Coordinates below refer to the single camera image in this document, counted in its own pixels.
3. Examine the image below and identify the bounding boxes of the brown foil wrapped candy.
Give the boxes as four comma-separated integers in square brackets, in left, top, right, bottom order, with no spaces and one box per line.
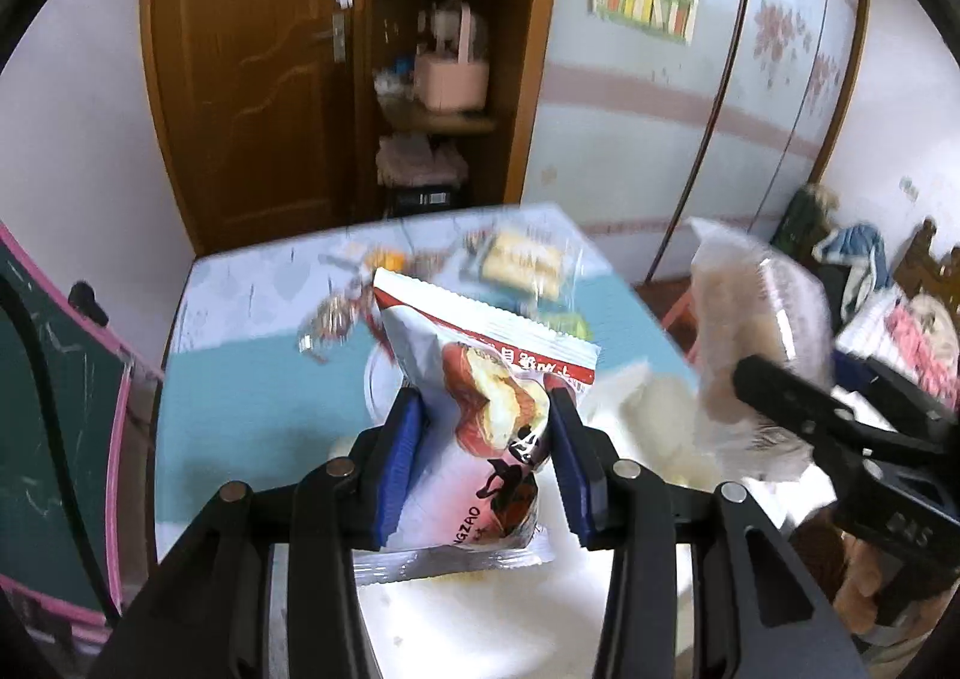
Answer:
[298,290,374,355]

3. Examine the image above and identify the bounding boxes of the pink framed chalkboard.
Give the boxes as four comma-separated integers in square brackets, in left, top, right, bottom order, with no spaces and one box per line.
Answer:
[0,221,164,644]

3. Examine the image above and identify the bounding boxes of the clear bread packet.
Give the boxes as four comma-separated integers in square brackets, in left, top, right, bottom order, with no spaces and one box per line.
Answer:
[686,218,838,485]

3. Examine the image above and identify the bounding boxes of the pink basket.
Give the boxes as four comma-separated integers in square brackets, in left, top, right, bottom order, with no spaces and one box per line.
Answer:
[412,2,493,115]

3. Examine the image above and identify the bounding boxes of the small white shelf items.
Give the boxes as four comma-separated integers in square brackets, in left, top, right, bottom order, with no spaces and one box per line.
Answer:
[373,55,418,104]

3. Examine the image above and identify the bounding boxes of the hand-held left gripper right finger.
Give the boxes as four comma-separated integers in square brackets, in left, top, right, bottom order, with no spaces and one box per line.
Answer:
[544,385,871,679]

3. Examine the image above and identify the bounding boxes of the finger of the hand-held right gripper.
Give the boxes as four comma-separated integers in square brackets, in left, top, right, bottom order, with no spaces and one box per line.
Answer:
[730,355,902,461]
[855,356,960,456]

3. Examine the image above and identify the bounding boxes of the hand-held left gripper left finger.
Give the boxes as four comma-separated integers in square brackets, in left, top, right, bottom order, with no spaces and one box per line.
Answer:
[90,386,433,679]

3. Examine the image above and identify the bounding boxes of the wooden shelf unit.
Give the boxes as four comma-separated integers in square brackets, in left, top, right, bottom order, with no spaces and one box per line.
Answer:
[352,0,565,224]

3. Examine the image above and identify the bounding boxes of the red white snack packet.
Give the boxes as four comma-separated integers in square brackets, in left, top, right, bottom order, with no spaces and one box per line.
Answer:
[352,266,602,586]

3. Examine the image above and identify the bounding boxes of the teal patterned tablecloth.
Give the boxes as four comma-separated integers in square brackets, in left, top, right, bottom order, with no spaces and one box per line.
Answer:
[154,203,700,561]

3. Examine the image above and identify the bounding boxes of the person's right hand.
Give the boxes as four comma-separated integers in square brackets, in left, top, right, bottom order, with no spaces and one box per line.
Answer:
[831,535,925,644]

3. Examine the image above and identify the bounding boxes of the pale yellow snack packet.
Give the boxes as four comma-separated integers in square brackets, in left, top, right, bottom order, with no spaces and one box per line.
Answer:
[461,223,584,311]

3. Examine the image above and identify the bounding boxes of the wooden chair with checked cushion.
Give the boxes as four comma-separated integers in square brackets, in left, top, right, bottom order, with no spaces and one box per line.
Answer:
[891,217,960,299]

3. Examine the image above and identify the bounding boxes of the flowered sliding wardrobe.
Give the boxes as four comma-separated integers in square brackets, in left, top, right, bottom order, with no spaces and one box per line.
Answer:
[523,0,872,284]

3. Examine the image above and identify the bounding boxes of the orange wrapped candy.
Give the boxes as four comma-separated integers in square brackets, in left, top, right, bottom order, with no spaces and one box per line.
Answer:
[364,246,407,277]

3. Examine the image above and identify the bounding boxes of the black chalkboard knob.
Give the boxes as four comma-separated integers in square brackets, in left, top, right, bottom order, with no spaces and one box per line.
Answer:
[69,280,111,325]

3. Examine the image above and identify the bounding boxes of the blue cloth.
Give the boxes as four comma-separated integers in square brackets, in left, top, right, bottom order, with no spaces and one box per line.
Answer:
[812,223,895,322]

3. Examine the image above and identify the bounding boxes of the pink checked blanket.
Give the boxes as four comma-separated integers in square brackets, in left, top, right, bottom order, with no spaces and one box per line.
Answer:
[838,289,960,411]

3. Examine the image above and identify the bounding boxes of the folded pink cloth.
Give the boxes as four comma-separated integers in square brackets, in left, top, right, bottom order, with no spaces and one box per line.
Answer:
[375,134,467,190]

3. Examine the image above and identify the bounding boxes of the dark green bag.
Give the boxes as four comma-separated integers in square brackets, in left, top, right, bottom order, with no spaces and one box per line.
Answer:
[771,186,827,262]

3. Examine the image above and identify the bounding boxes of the pink plastic stool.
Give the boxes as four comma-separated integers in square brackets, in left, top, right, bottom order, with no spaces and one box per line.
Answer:
[660,280,700,351]

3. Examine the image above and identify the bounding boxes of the brown wooden door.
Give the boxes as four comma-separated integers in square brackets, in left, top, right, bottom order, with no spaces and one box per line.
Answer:
[141,0,377,254]

